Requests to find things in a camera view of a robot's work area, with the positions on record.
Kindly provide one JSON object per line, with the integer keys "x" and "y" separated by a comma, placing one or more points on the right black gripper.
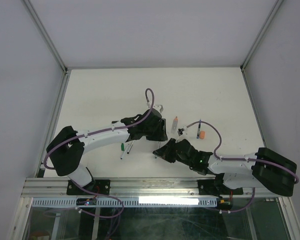
{"x": 164, "y": 151}

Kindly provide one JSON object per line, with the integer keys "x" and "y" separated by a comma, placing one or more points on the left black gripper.
{"x": 161, "y": 136}

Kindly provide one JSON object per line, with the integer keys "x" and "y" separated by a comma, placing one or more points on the white marker green end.
{"x": 130, "y": 147}

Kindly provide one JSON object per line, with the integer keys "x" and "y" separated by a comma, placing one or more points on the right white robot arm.
{"x": 265, "y": 168}

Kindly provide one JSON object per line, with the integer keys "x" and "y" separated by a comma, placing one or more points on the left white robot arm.
{"x": 68, "y": 146}

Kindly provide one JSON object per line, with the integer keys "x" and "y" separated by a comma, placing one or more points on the orange pen cap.
{"x": 202, "y": 134}

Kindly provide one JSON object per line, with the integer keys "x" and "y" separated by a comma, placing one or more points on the white pen blue tip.
{"x": 124, "y": 153}

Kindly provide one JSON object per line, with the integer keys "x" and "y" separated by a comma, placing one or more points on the orange tip clear marker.
{"x": 174, "y": 125}

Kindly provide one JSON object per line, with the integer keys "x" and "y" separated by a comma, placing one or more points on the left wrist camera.
{"x": 157, "y": 107}

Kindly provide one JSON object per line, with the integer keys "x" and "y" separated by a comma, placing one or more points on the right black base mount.
{"x": 209, "y": 187}

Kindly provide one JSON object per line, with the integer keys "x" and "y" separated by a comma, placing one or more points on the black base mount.
{"x": 100, "y": 186}
{"x": 209, "y": 187}

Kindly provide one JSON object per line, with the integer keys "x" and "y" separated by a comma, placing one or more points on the slotted cable duct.
{"x": 128, "y": 202}

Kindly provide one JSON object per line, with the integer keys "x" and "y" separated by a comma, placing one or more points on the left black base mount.
{"x": 100, "y": 186}

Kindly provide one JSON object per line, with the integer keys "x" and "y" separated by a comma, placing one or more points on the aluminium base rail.
{"x": 126, "y": 187}

